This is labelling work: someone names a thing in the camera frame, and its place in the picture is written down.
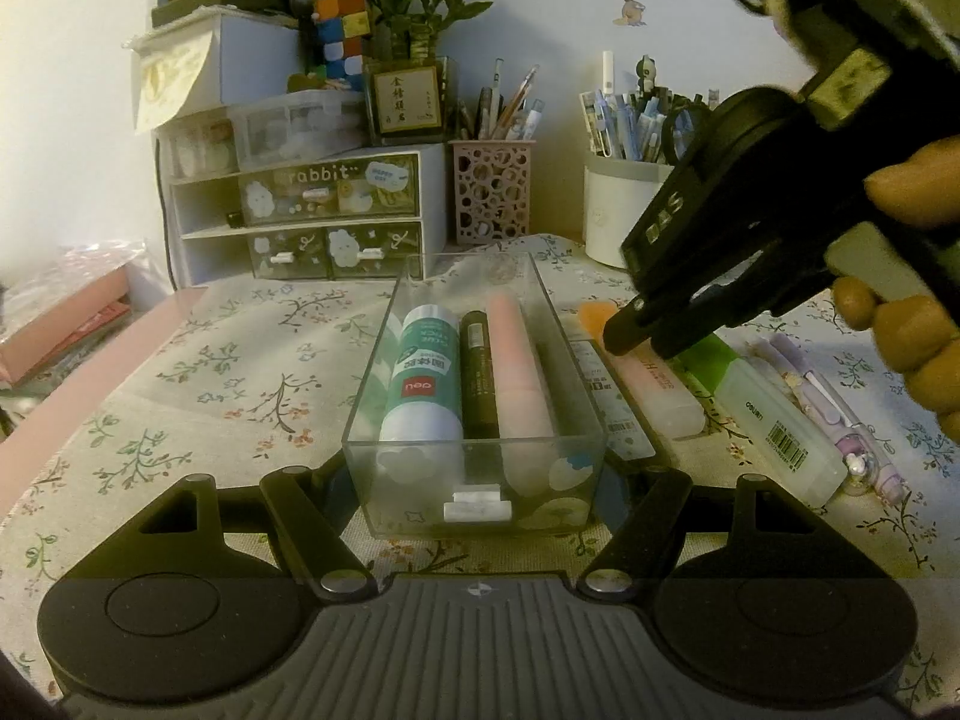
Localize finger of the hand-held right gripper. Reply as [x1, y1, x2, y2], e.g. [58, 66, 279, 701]
[604, 270, 758, 358]
[656, 292, 788, 358]

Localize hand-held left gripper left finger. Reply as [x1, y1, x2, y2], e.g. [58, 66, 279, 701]
[139, 465, 376, 603]

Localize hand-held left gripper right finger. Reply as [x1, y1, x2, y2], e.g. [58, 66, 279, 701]
[577, 465, 818, 596]

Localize clear plastic drawer box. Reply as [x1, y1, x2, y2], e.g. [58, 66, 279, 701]
[341, 250, 610, 541]

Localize orange cap highlighter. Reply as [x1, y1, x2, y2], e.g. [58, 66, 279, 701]
[580, 298, 707, 441]

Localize clear plastic case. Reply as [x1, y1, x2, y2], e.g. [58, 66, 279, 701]
[566, 337, 655, 464]

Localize pink tube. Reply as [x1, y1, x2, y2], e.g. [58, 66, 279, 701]
[485, 291, 561, 497]

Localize green and white glue stick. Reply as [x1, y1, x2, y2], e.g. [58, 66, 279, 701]
[377, 304, 467, 482]

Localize black marker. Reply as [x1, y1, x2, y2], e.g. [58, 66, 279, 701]
[458, 309, 502, 445]

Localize slim purple mechanical pencil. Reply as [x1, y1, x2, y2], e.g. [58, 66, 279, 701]
[750, 337, 905, 502]

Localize person's right hand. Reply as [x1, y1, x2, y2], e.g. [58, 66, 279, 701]
[832, 148, 960, 445]

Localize white flower-shaped pen holder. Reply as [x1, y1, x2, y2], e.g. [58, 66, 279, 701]
[581, 146, 680, 272]

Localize floral tablecloth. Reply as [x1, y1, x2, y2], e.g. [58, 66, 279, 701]
[0, 231, 960, 720]

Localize pink lattice pen holder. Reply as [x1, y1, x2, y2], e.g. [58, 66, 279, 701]
[448, 137, 539, 246]

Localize bundle of blue white pens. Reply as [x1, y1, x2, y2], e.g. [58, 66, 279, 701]
[577, 49, 722, 166]

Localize bundle of slim pens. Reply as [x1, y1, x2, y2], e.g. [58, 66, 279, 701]
[456, 58, 550, 143]

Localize white drawer cabinet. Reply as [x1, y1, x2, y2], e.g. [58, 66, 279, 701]
[152, 141, 449, 291]

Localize pink books in plastic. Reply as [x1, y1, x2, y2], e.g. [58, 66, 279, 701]
[0, 238, 140, 392]

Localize potted bamboo plant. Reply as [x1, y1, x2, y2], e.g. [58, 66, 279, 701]
[358, 0, 490, 149]

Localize clear plastic storage box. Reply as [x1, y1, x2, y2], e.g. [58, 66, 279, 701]
[227, 88, 370, 175]

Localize colourful puzzle cube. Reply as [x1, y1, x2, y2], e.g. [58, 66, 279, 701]
[310, 0, 375, 81]

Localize pale yellow paper note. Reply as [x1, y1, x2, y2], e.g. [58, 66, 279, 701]
[130, 32, 212, 137]

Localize white storage box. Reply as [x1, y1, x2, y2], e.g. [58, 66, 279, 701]
[133, 4, 317, 132]

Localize dark green box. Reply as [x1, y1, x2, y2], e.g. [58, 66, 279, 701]
[150, 0, 295, 29]

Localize black cable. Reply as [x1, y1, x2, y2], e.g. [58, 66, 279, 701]
[160, 157, 183, 291]

